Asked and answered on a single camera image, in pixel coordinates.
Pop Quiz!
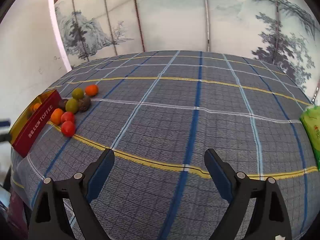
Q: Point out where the orange mandarin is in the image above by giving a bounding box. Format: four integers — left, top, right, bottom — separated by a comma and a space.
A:
50, 108, 64, 126
85, 84, 99, 97
33, 103, 41, 112

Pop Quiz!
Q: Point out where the green round fruit near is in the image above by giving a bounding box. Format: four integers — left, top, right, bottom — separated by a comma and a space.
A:
65, 98, 79, 114

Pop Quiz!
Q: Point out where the green snack packet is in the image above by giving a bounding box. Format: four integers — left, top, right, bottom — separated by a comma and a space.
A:
300, 106, 320, 170

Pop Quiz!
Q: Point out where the green round fruit far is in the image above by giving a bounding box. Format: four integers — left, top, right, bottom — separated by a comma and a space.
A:
72, 87, 84, 100

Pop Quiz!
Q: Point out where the red tomato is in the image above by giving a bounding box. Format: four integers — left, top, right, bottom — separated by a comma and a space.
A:
61, 112, 75, 124
61, 121, 76, 137

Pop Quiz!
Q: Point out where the plaid grey tablecloth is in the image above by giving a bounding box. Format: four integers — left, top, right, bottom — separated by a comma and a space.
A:
11, 50, 319, 239

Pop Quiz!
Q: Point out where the dark brown mangosteen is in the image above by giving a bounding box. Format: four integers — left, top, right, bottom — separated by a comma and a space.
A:
78, 96, 91, 112
58, 99, 68, 111

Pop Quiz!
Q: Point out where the painted folding screen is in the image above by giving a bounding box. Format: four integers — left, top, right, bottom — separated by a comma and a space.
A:
54, 0, 319, 98

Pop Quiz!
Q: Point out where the green round fruit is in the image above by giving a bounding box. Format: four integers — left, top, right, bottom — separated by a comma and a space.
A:
72, 87, 84, 100
65, 98, 79, 114

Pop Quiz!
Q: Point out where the red gold toffee tin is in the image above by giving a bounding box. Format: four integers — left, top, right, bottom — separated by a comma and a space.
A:
9, 89, 61, 158

